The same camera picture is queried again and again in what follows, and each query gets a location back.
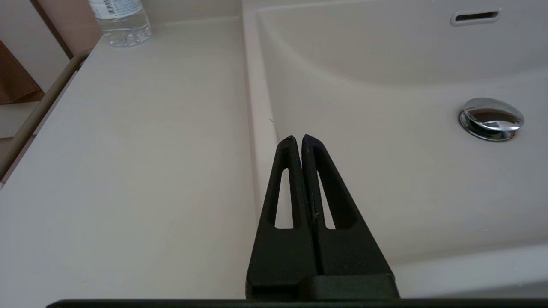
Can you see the white ceramic sink basin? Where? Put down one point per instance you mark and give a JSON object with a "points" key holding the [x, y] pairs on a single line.
{"points": [[406, 179]]}

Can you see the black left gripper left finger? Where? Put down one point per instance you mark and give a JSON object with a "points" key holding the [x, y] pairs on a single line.
{"points": [[278, 256]]}

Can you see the clear plastic water bottle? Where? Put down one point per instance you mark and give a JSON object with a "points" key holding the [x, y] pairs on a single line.
{"points": [[124, 23]]}

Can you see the chrome drain stopper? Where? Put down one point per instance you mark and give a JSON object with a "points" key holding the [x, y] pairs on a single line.
{"points": [[491, 117]]}

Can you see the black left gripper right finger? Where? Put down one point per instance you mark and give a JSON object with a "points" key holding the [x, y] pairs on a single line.
{"points": [[351, 256]]}

